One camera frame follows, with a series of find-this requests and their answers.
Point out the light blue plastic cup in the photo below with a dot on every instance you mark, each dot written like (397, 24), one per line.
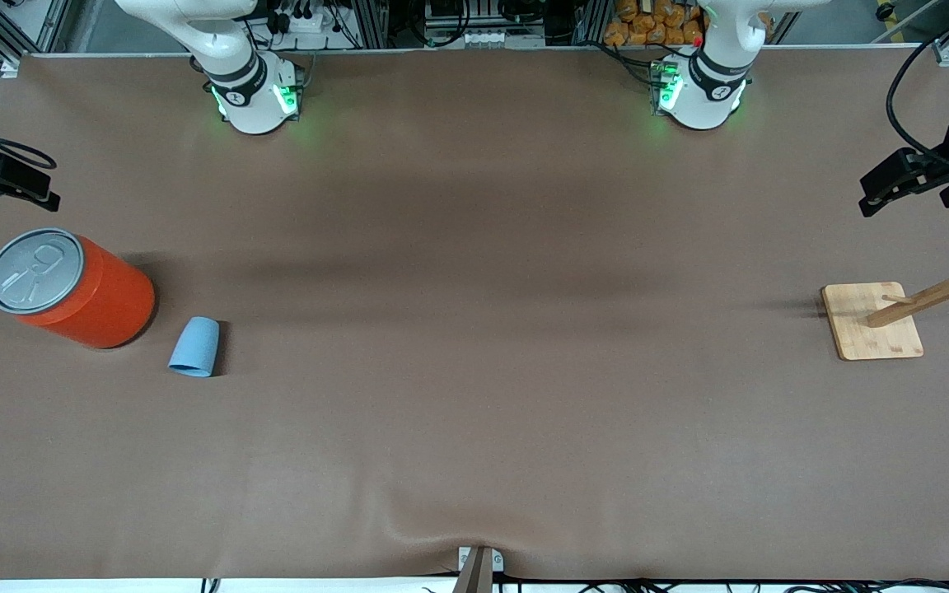
(194, 346)

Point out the silver metal table bracket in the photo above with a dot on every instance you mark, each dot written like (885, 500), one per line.
(497, 562)

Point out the orange can with silver lid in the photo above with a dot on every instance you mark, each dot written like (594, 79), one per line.
(104, 296)

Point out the grey camera mount pole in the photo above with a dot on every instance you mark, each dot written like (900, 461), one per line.
(474, 576)

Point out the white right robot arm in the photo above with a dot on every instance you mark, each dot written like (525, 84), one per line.
(252, 99)

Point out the small white connector strip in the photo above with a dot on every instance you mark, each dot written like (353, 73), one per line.
(487, 38)

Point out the bag of orange snacks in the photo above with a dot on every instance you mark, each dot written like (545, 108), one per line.
(647, 25)

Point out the brown table cover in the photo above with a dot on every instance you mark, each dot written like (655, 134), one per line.
(474, 329)

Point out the wooden cup rack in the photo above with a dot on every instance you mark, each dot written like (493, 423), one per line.
(870, 329)

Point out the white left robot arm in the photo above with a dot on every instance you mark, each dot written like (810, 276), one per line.
(701, 95)

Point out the white power strip with plugs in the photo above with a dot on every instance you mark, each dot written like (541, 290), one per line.
(310, 23)

